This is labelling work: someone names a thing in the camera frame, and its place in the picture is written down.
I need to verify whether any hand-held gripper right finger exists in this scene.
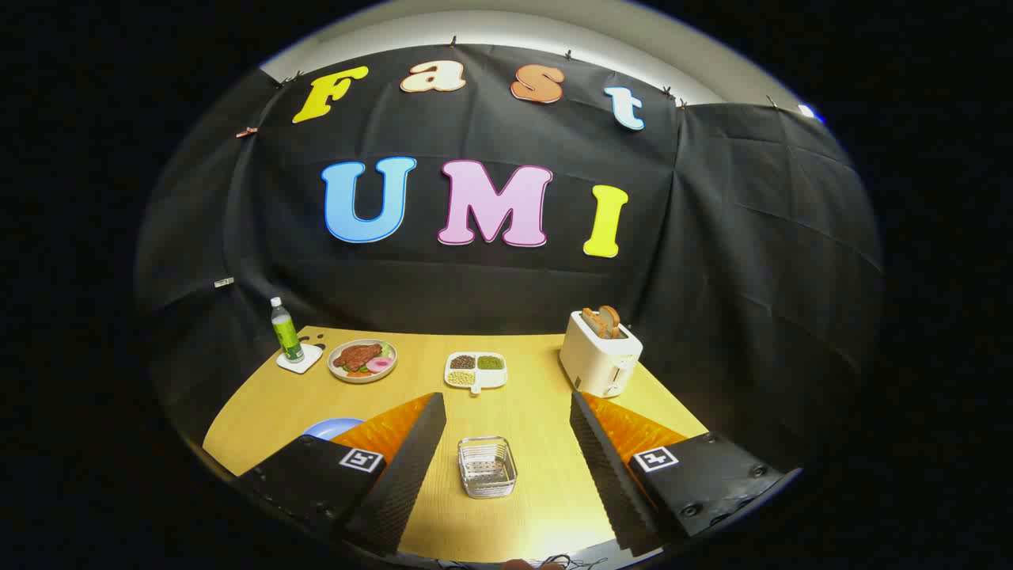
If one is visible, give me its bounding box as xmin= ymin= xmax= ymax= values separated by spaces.
xmin=569 ymin=389 xmax=802 ymax=557

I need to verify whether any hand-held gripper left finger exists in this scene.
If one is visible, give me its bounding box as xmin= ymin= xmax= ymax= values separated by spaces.
xmin=234 ymin=391 xmax=447 ymax=557

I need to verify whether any blue round plate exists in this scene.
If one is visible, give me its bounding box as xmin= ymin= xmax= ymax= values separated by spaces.
xmin=303 ymin=417 xmax=366 ymax=441

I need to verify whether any beige oval food plate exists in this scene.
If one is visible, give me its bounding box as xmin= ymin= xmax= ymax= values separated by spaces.
xmin=328 ymin=339 xmax=398 ymax=384

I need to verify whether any white toaster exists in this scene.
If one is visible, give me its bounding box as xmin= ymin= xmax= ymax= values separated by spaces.
xmin=559 ymin=311 xmax=643 ymax=398

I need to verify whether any white divided bean dish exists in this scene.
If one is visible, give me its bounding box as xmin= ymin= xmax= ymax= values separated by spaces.
xmin=444 ymin=351 xmax=508 ymax=395

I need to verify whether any brown steak piece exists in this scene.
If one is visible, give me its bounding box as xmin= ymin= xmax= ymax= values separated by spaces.
xmin=333 ymin=344 xmax=382 ymax=370

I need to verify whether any white square coaster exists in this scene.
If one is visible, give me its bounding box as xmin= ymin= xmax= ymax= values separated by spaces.
xmin=276 ymin=343 xmax=324 ymax=374

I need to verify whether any green label drink bottle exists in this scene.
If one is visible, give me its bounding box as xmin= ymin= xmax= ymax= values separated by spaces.
xmin=270 ymin=297 xmax=305 ymax=363

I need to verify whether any silver wire basket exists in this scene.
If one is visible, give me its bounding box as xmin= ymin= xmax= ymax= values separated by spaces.
xmin=457 ymin=436 xmax=518 ymax=500

